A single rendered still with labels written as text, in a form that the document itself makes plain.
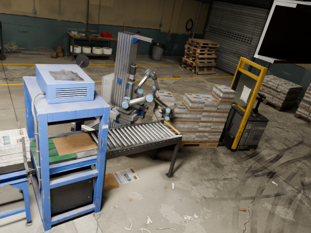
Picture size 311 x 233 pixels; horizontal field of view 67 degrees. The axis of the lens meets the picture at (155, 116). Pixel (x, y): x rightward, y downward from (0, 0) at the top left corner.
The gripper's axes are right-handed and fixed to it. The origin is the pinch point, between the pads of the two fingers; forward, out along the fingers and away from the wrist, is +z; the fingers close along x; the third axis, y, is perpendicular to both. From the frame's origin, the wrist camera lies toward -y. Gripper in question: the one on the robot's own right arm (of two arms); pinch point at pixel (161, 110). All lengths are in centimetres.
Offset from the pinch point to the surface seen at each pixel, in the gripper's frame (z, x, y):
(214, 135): 7, -127, -54
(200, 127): 5, -90, -36
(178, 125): 4, -42, -32
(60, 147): -108, 158, -6
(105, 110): -141, 112, 66
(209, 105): 6, -94, 14
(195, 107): 5, -65, 9
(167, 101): 3.8, -8.7, 16.0
